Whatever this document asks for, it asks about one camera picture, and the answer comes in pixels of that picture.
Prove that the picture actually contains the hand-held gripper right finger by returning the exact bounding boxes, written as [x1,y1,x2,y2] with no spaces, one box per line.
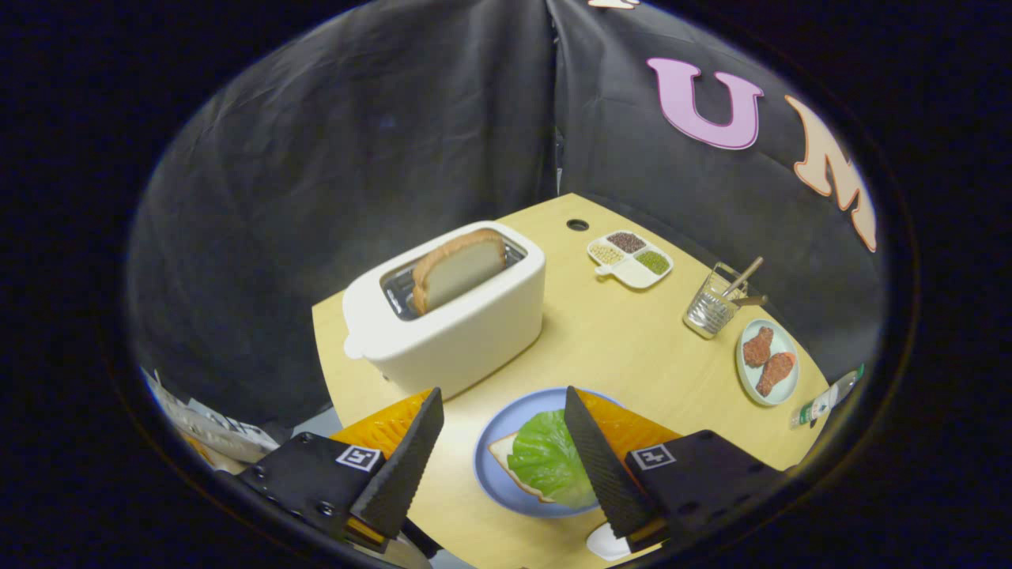
[563,386,784,554]

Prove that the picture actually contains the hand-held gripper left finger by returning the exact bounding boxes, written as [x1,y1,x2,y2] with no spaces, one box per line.
[237,386,445,554]

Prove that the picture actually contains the green lettuce leaf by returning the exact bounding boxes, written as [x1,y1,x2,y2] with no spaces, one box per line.
[507,409,599,511]

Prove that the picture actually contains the toasted bread slice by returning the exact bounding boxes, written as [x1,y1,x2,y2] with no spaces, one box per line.
[411,229,508,316]

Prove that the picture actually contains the white plate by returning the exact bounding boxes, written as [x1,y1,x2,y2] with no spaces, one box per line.
[586,522,633,563]

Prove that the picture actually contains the white bread slice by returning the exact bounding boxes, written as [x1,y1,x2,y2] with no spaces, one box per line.
[488,431,554,504]

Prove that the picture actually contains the blue plate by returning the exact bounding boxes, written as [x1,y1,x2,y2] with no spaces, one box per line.
[474,386,633,519]

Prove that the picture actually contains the white toaster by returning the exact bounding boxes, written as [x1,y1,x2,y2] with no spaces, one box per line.
[342,220,547,401]

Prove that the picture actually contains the pale green plate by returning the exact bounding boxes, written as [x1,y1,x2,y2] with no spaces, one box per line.
[736,318,801,407]

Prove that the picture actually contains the pale beige object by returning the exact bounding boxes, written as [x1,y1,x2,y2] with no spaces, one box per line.
[141,367,281,467]

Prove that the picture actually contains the brown meat piece orange edge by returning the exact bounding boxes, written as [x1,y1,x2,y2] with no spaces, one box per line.
[755,352,797,398]

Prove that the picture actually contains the white divided seasoning tray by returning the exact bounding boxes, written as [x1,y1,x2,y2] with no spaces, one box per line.
[587,230,674,290]

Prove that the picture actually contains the clear water bottle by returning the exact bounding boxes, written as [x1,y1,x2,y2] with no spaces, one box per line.
[789,364,867,430]

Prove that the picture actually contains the black backdrop cloth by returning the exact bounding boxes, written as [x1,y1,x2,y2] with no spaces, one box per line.
[126,0,886,443]

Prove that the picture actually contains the metal wire utensil holder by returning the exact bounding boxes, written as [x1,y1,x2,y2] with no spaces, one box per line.
[683,262,752,341]

